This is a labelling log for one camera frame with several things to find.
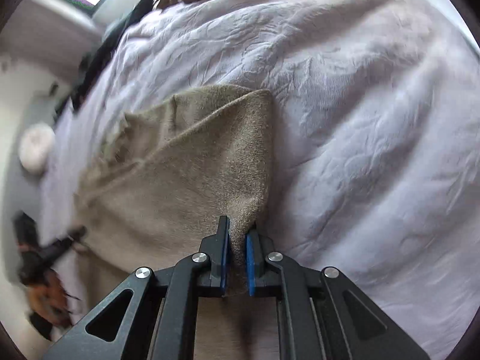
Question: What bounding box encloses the olive brown knit sweater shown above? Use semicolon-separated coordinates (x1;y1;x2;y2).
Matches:
74;85;273;359

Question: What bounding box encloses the person's left hand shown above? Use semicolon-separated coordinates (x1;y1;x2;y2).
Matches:
27;269;72;328

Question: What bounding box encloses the round white pleated cushion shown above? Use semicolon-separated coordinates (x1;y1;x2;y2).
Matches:
18;123;55;175

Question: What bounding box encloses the lavender embossed bedspread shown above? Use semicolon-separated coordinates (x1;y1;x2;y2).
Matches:
41;0;479;359

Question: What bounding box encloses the black garment on bed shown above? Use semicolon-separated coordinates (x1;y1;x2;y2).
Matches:
54;0;154;122

